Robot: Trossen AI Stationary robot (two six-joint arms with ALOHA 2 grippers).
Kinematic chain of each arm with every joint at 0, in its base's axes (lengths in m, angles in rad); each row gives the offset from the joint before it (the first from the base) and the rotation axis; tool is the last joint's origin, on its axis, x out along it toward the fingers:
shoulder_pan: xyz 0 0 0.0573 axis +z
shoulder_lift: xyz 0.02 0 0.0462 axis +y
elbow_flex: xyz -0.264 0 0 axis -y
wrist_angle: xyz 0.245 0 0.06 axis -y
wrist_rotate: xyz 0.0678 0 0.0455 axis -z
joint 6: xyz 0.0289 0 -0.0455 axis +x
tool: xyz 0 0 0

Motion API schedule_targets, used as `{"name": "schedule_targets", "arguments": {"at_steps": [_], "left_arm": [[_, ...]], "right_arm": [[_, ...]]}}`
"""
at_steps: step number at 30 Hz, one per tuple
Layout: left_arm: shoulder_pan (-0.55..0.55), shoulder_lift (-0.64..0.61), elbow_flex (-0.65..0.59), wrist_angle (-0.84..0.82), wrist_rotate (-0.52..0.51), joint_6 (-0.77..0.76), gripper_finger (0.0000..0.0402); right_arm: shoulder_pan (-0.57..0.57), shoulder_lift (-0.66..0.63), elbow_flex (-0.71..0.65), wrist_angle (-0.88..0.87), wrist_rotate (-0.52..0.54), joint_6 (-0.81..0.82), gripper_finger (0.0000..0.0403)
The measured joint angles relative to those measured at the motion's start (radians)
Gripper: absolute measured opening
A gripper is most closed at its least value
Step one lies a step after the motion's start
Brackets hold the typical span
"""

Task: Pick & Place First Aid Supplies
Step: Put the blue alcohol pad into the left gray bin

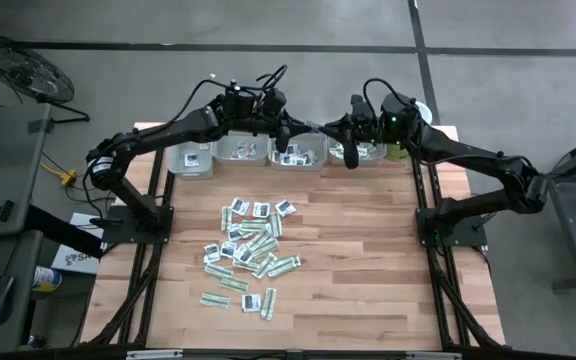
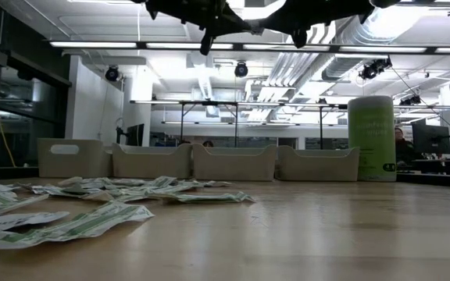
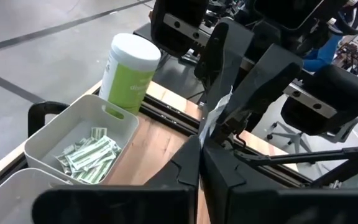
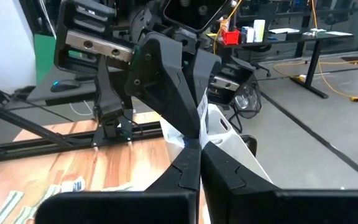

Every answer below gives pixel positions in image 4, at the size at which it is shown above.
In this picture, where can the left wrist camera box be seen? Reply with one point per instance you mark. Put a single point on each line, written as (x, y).
(197, 12)

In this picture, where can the black office chair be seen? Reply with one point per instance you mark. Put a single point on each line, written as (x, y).
(261, 60)

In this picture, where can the grey desk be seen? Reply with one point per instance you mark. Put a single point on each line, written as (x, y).
(42, 90)

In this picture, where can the white papers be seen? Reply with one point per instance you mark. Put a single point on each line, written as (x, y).
(283, 30)

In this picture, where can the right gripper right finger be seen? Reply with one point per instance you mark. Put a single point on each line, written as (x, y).
(222, 177)

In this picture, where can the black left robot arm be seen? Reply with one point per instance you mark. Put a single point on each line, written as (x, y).
(107, 96)

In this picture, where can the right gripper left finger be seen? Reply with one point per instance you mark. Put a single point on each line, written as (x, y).
(185, 174)

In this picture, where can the green wall panel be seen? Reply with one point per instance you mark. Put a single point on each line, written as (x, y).
(43, 56)

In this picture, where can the light grey plastic bin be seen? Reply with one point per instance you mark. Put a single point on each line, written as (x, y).
(238, 149)

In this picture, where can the black computer mouse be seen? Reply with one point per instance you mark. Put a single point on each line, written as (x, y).
(64, 86)

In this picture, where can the black aluminium frame rail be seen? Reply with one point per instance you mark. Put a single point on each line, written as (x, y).
(42, 146)

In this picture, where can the white bottle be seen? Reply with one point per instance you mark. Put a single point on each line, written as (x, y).
(259, 30)

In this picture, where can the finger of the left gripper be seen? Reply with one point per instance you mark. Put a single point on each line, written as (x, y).
(163, 81)
(205, 71)

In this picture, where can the red desk container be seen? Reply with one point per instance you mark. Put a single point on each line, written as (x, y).
(230, 36)

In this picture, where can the black background desk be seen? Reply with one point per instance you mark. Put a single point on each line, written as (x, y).
(291, 39)

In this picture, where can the white dark-label wipe packet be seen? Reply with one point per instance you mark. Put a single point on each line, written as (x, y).
(73, 185)

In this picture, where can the black floor fan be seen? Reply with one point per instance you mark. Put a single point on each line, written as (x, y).
(247, 99)

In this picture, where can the small white box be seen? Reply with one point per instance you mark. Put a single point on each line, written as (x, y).
(247, 35)

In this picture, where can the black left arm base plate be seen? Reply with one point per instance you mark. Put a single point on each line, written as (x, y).
(126, 132)

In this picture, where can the black rounded clamp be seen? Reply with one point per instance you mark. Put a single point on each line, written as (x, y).
(250, 144)

